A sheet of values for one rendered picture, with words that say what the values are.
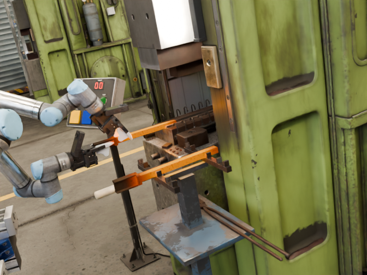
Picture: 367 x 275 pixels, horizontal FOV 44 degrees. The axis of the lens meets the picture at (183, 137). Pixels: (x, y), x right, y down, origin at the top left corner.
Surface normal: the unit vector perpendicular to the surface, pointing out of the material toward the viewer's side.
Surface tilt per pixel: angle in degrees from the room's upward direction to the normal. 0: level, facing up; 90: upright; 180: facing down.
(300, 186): 90
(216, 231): 0
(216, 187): 90
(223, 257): 90
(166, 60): 90
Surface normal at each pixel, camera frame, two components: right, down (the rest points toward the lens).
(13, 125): 0.94, -0.15
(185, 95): 0.50, 0.20
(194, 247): -0.17, -0.93
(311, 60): -0.79, 0.32
